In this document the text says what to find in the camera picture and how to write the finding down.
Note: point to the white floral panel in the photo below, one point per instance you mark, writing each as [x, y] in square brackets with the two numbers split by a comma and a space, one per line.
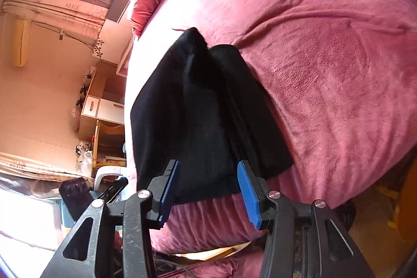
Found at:
[110, 43]

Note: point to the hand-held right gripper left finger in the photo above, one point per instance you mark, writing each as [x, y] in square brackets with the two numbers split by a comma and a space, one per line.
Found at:
[169, 190]

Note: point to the wooden desk with drawer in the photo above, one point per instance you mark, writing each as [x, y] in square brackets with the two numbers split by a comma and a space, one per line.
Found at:
[97, 108]

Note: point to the pink fleece blanket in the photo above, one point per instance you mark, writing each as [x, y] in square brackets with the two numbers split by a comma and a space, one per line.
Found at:
[309, 53]

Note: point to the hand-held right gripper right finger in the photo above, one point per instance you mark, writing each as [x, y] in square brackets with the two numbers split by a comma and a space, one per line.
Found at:
[249, 196]

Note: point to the wooden chair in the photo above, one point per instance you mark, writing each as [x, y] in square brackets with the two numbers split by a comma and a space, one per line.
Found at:
[109, 141]

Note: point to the black pants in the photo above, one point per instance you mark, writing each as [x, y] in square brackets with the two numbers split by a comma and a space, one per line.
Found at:
[202, 121]

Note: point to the wall air conditioner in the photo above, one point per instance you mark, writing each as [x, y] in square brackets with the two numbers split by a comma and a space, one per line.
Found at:
[22, 43]

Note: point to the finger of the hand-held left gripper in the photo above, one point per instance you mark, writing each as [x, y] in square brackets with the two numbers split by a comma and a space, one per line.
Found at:
[112, 190]

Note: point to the yellow wooden furniture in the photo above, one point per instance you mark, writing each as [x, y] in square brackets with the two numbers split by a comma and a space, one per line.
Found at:
[402, 199]

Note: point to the white plastic bag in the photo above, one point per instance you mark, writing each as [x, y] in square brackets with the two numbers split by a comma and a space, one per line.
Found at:
[84, 159]

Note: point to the white plastic stool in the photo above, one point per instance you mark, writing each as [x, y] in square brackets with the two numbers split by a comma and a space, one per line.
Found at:
[106, 173]

